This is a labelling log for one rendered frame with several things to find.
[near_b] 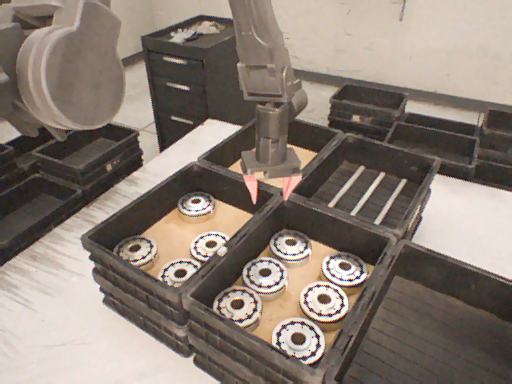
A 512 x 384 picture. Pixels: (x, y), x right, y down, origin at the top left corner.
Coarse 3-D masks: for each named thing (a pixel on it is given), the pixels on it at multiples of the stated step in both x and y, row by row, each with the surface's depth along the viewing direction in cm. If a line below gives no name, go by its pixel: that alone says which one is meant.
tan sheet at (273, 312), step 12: (312, 240) 105; (264, 252) 101; (312, 252) 102; (324, 252) 102; (336, 252) 102; (312, 264) 98; (288, 276) 95; (300, 276) 95; (312, 276) 95; (288, 288) 92; (300, 288) 92; (276, 300) 90; (288, 300) 90; (348, 300) 90; (264, 312) 87; (276, 312) 87; (288, 312) 87; (264, 324) 85; (276, 324) 85; (264, 336) 82; (324, 336) 82
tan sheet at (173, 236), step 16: (176, 208) 116; (224, 208) 116; (160, 224) 110; (176, 224) 110; (192, 224) 110; (208, 224) 110; (224, 224) 110; (240, 224) 110; (160, 240) 105; (176, 240) 105; (192, 240) 105; (160, 256) 100; (176, 256) 100
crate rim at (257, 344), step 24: (264, 216) 97; (336, 216) 97; (240, 240) 91; (216, 264) 85; (192, 288) 80; (192, 312) 77; (216, 312) 75; (240, 336) 72; (336, 336) 71; (288, 360) 67
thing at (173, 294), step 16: (176, 176) 112; (272, 192) 105; (128, 208) 100; (80, 240) 91; (96, 256) 90; (112, 256) 87; (128, 272) 85; (144, 272) 83; (160, 288) 80; (176, 288) 80
